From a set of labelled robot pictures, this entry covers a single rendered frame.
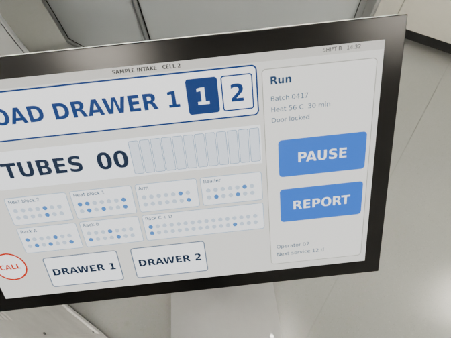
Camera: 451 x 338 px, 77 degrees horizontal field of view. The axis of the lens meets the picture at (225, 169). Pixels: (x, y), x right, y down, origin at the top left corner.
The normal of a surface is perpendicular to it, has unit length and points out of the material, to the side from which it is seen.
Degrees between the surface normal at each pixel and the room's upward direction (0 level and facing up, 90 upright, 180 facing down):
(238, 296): 3
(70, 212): 50
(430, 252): 0
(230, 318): 3
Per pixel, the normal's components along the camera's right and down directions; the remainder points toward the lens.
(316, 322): -0.05, -0.49
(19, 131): 0.04, 0.35
